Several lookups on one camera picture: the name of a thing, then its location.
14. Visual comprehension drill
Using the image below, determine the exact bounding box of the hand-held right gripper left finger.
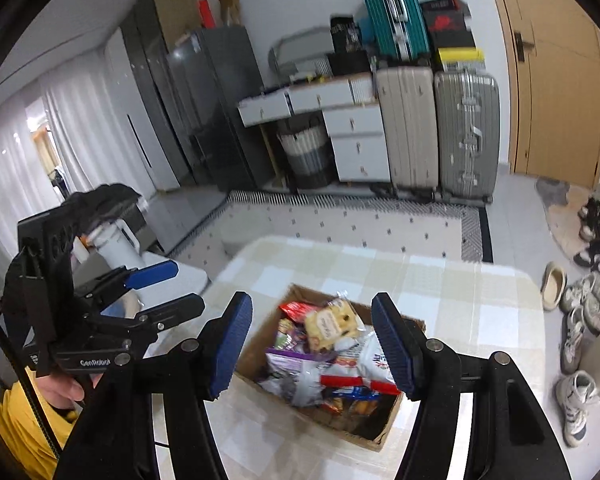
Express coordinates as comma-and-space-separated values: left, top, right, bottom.
52, 291, 253, 480

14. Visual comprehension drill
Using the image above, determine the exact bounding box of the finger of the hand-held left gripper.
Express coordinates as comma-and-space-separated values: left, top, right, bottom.
82, 294, 206, 342
75, 259, 180, 307

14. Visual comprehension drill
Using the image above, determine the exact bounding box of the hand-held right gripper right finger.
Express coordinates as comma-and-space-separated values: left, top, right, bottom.
371, 292, 573, 480

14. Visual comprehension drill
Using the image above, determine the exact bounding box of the brown cardboard box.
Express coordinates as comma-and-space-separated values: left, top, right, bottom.
234, 284, 426, 453

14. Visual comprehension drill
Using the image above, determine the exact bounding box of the red white snack packet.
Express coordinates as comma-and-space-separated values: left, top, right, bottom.
320, 371, 402, 397

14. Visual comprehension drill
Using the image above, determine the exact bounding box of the purple candy packet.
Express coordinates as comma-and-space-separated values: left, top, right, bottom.
275, 317, 311, 352

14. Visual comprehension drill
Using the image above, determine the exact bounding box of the silver white snack packet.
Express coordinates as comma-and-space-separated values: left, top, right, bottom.
265, 347, 341, 407

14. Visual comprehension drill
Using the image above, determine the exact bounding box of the person's left forearm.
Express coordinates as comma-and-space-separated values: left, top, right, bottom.
0, 367, 76, 480

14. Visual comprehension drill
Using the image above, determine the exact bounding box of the person's left hand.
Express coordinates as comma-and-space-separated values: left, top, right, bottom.
32, 371, 103, 411

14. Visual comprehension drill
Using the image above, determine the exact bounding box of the white kettle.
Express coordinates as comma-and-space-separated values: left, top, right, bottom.
87, 217, 143, 271

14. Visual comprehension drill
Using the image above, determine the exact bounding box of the checked tablecloth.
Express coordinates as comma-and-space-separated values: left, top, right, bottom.
150, 235, 546, 480

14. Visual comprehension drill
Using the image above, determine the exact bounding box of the black cloth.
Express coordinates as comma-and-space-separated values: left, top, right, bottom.
65, 184, 143, 228

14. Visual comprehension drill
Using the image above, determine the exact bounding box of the white curtain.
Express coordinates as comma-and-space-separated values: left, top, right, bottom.
0, 75, 126, 286

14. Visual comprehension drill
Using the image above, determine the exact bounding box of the beige slipper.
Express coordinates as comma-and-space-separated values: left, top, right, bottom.
540, 261, 568, 312

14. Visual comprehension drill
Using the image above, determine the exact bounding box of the grey refrigerator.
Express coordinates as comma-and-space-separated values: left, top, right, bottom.
165, 27, 276, 193

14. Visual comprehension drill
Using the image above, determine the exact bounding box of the woven laundry basket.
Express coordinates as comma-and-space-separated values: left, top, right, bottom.
277, 120, 336, 191

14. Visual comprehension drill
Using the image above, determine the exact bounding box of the cluster of sneakers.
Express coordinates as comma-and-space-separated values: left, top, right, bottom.
555, 195, 600, 448

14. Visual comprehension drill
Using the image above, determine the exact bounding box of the dark wardrobe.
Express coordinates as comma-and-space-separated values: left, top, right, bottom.
120, 0, 201, 191

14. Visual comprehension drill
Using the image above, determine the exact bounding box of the round door mat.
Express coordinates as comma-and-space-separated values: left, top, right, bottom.
535, 176, 600, 261

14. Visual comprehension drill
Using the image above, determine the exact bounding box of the white drawer desk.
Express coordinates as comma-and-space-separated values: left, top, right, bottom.
237, 72, 393, 186

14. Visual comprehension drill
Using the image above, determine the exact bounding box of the beige suitcase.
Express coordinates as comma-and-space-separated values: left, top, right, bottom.
375, 65, 441, 196

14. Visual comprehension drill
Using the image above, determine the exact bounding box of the grey suitcase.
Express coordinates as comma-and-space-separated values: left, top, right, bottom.
432, 70, 501, 203

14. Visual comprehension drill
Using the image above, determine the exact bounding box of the brown cardboard piece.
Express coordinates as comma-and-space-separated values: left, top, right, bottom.
217, 0, 242, 28

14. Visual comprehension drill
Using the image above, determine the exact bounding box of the black storage box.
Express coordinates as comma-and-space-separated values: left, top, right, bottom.
327, 52, 371, 75

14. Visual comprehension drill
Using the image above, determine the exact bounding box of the black printed bag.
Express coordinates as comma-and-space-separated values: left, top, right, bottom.
330, 16, 366, 53

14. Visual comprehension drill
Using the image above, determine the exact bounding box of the plain black shoebox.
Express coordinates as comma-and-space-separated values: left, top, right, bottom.
430, 32, 476, 51

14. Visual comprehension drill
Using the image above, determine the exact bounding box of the wooden door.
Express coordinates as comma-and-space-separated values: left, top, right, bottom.
480, 0, 600, 191

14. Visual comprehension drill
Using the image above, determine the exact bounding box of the black shoebox red logo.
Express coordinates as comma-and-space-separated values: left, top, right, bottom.
425, 10, 473, 36

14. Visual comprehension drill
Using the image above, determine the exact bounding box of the teal suitcase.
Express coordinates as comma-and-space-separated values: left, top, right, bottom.
355, 0, 431, 61

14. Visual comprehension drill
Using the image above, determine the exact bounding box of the grey curved frame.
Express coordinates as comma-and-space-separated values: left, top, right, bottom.
270, 27, 336, 73

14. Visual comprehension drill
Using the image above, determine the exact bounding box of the dark door handle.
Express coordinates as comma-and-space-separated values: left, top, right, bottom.
512, 32, 537, 61

